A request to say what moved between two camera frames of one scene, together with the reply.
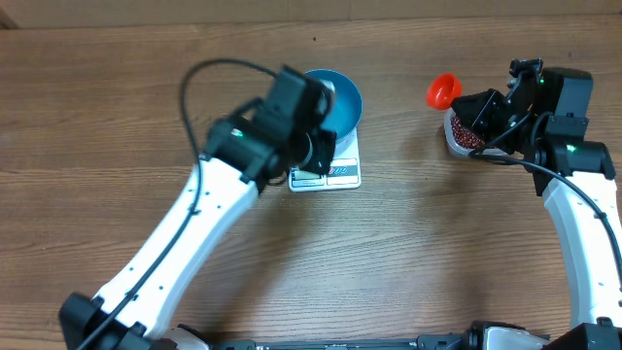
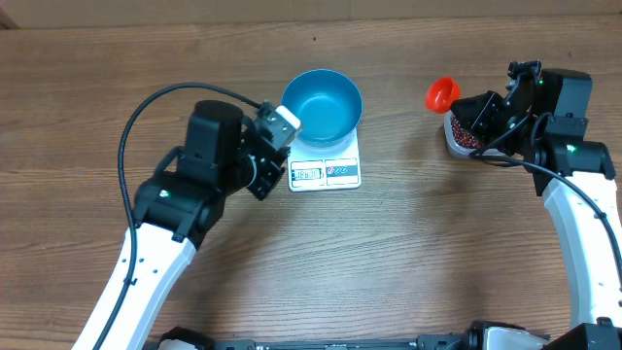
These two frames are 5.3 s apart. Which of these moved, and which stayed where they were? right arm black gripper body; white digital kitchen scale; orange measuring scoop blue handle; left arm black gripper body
Moved: left arm black gripper body
Stayed: white digital kitchen scale; right arm black gripper body; orange measuring scoop blue handle
